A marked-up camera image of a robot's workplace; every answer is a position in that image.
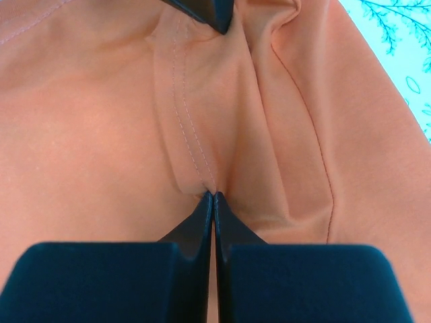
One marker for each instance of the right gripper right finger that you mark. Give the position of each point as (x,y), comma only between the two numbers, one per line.
(261,282)

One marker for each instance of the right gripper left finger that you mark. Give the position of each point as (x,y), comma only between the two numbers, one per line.
(163,281)

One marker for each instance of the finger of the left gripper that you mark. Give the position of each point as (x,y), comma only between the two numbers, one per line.
(215,13)

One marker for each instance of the orange t-shirt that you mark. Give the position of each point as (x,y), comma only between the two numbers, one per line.
(117,116)

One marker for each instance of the floral patterned table mat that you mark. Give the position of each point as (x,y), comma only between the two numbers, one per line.
(398,32)

